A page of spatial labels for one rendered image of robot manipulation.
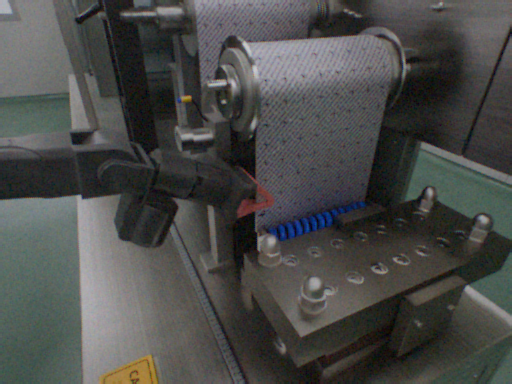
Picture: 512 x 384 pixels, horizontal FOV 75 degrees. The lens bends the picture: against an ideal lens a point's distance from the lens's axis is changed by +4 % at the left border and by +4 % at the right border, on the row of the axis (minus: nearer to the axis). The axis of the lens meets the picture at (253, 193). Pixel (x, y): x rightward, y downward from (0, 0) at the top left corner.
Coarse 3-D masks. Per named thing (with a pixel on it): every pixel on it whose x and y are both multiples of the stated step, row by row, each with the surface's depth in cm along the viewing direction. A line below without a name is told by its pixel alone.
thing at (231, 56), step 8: (232, 48) 45; (224, 56) 47; (232, 56) 45; (240, 56) 43; (224, 64) 48; (240, 64) 43; (392, 64) 52; (240, 72) 44; (392, 72) 52; (240, 80) 44; (248, 80) 43; (392, 80) 53; (248, 88) 43; (248, 96) 43; (248, 104) 44; (248, 112) 44; (232, 120) 50; (240, 120) 47; (248, 120) 46; (232, 128) 51; (240, 128) 48
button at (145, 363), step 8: (144, 360) 47; (152, 360) 47; (120, 368) 46; (128, 368) 46; (136, 368) 46; (144, 368) 46; (152, 368) 46; (104, 376) 45; (112, 376) 45; (120, 376) 45; (128, 376) 45; (136, 376) 45; (144, 376) 45; (152, 376) 45
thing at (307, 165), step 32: (288, 128) 48; (320, 128) 50; (352, 128) 53; (256, 160) 48; (288, 160) 50; (320, 160) 53; (352, 160) 57; (256, 192) 51; (288, 192) 54; (320, 192) 57; (352, 192) 61; (256, 224) 54
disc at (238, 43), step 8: (232, 40) 45; (240, 40) 43; (224, 48) 48; (240, 48) 43; (248, 48) 42; (248, 56) 42; (248, 64) 42; (248, 72) 43; (256, 72) 41; (256, 80) 41; (256, 88) 42; (256, 96) 42; (256, 104) 43; (256, 112) 43; (256, 120) 44; (248, 128) 47; (256, 128) 45; (240, 136) 50; (248, 136) 47
